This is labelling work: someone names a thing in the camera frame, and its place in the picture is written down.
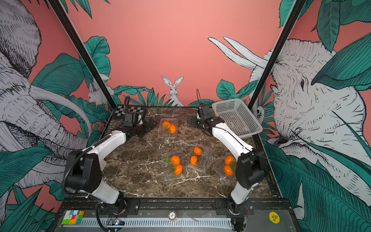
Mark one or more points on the orange in left container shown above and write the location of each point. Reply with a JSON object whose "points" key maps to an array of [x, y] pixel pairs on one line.
{"points": [[166, 124]]}

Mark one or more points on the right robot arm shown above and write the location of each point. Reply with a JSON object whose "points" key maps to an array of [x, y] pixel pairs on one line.
{"points": [[250, 170]]}

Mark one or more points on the orange in container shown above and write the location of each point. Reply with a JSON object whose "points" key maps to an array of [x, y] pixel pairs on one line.
{"points": [[228, 171], [166, 124]]}

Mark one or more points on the orange in right container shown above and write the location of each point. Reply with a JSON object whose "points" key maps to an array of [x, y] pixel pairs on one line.
{"points": [[228, 171]]}

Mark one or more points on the orange with leaf centre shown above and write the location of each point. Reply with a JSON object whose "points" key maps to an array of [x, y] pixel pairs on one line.
{"points": [[175, 160]]}

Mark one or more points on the right black frame post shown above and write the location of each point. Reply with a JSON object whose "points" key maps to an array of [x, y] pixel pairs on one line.
{"points": [[291, 20]]}

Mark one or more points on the yellow round sticker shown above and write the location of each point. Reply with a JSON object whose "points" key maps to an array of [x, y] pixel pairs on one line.
{"points": [[274, 217]]}

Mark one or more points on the white slotted cable duct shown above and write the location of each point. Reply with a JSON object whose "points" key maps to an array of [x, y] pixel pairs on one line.
{"points": [[157, 222]]}

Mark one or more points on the black front rail frame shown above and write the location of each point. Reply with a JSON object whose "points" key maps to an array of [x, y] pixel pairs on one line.
{"points": [[252, 217]]}

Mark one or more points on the left black frame post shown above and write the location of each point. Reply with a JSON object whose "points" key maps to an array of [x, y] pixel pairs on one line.
{"points": [[62, 15]]}

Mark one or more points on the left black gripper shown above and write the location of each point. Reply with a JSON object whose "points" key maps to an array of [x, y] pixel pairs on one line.
{"points": [[149, 128]]}

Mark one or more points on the white perforated plastic basket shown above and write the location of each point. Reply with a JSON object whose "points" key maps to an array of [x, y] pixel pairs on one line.
{"points": [[238, 117]]}

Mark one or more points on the colourful rubik cube front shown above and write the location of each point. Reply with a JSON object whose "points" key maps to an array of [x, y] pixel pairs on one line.
{"points": [[73, 217]]}

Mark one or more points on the clear clamshell container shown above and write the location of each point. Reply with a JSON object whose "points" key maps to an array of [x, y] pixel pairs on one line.
{"points": [[218, 168], [164, 133], [173, 166], [199, 158]]}

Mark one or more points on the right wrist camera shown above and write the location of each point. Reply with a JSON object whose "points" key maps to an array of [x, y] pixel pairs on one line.
{"points": [[204, 112]]}

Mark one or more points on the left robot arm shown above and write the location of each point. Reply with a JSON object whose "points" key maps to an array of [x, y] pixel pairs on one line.
{"points": [[83, 174]]}

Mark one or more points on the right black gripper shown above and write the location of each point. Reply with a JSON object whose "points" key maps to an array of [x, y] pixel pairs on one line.
{"points": [[190, 121]]}

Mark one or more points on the black frame post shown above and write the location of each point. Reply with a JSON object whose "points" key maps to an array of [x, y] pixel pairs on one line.
{"points": [[62, 15], [291, 20]]}

